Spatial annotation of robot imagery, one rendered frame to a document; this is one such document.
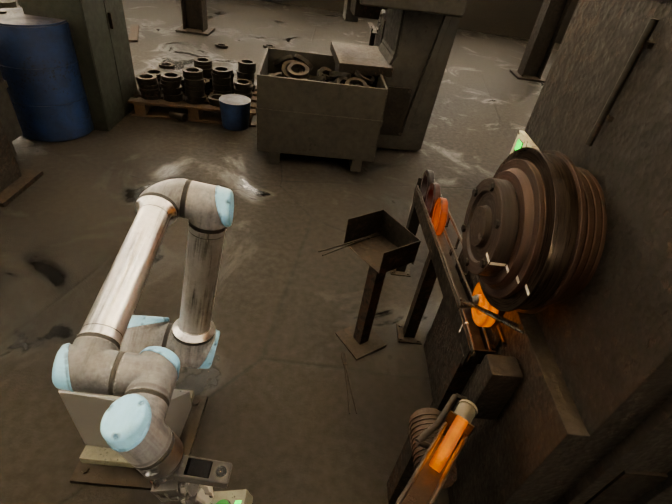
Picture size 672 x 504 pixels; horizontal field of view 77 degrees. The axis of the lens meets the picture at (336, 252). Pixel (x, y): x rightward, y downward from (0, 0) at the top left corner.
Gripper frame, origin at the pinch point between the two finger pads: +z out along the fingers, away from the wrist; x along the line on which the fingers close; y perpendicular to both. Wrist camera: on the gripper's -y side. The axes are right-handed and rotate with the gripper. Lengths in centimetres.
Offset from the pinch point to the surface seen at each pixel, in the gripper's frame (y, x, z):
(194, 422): 45, -53, 52
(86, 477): 76, -28, 41
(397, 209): -53, -244, 88
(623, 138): -109, -57, -43
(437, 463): -53, -10, 14
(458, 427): -60, -17, 9
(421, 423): -50, -32, 33
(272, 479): 12, -34, 66
